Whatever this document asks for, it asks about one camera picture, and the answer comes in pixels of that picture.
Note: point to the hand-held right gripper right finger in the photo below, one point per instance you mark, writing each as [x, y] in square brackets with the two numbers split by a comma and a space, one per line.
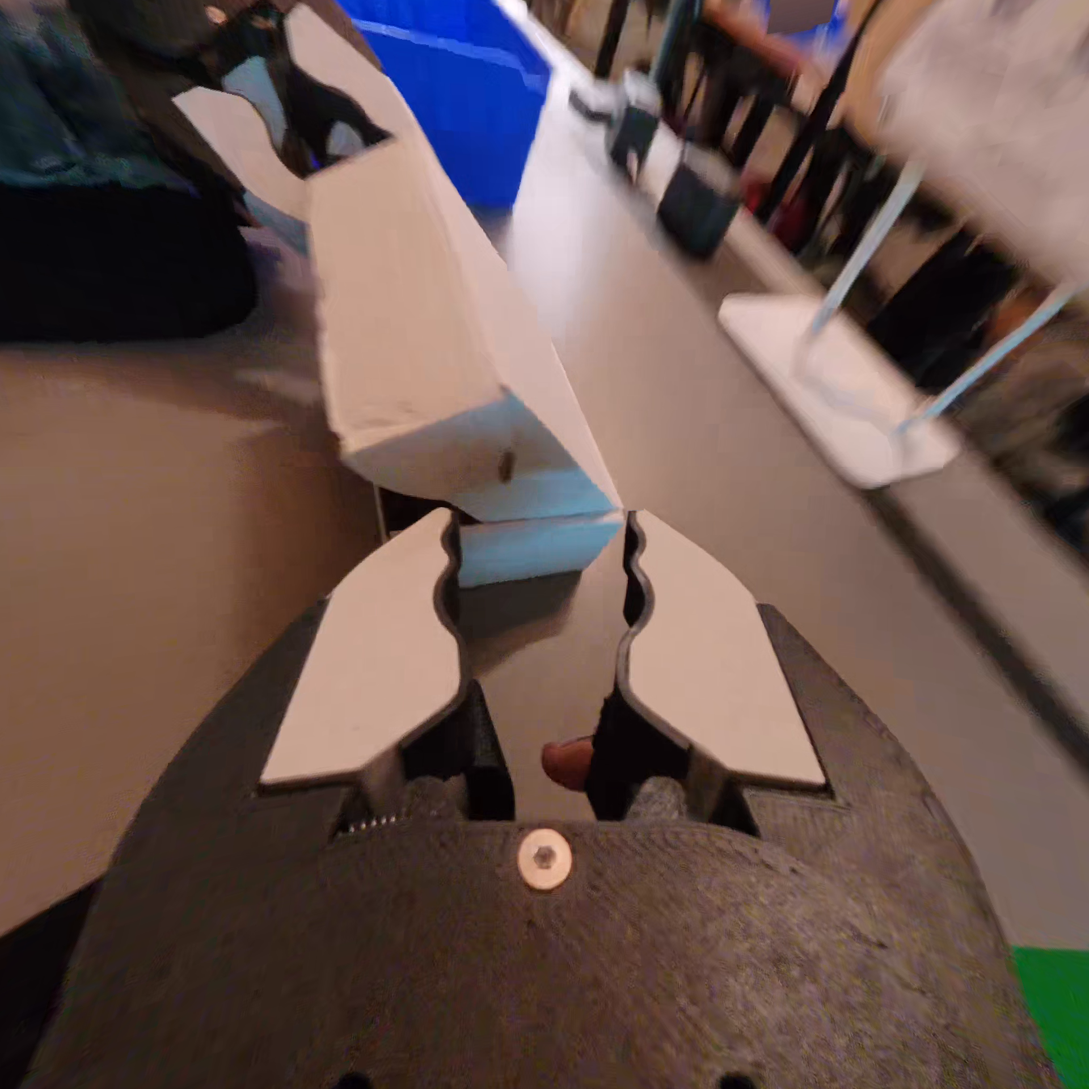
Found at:
[719, 681]

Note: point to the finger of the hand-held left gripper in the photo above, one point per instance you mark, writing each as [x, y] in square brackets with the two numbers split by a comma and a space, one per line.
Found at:
[230, 140]
[332, 51]

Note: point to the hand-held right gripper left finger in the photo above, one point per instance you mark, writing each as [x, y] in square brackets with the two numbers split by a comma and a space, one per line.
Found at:
[366, 681]

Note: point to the blue plastic bin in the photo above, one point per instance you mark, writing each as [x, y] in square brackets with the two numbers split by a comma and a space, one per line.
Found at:
[459, 93]

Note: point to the white cardboard mailer box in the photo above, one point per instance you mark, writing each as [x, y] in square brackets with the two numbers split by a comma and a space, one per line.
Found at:
[408, 323]

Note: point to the green plastic bin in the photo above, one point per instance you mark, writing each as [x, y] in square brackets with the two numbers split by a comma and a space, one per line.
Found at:
[1055, 1012]

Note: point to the person's right hand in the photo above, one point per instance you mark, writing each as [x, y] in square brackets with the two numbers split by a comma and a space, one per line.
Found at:
[568, 761]

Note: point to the small black block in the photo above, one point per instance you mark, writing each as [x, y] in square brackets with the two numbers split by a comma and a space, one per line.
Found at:
[698, 208]
[634, 136]

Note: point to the white metal sign stand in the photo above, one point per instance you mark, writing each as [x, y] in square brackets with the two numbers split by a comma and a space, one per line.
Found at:
[834, 383]

